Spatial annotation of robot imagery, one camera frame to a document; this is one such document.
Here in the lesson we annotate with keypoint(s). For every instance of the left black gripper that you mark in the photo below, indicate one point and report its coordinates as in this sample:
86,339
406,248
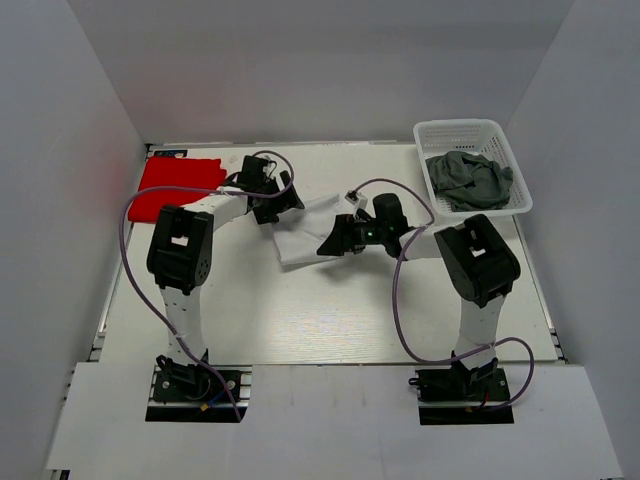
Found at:
283,202

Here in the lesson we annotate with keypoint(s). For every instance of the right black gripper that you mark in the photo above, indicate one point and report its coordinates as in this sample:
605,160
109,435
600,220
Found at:
345,236

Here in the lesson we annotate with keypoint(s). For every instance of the white t-shirt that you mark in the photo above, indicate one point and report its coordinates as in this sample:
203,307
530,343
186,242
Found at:
299,233

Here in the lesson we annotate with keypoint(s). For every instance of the dark grey t-shirt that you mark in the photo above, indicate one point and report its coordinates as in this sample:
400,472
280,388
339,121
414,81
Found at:
470,182

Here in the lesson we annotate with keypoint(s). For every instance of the blue label sticker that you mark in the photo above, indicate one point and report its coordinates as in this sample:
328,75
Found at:
172,153

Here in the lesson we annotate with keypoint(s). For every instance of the folded red t-shirt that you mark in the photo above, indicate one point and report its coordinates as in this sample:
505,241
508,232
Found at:
174,172

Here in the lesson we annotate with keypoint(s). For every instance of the white plastic basket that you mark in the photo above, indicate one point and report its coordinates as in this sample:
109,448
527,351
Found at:
473,136

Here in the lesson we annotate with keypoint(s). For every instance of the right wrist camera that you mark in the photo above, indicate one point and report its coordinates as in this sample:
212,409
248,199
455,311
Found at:
357,204

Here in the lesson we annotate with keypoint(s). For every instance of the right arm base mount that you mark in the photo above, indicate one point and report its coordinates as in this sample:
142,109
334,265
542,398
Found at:
444,400

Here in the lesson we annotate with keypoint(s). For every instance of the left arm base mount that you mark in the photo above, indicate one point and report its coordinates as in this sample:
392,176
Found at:
193,394

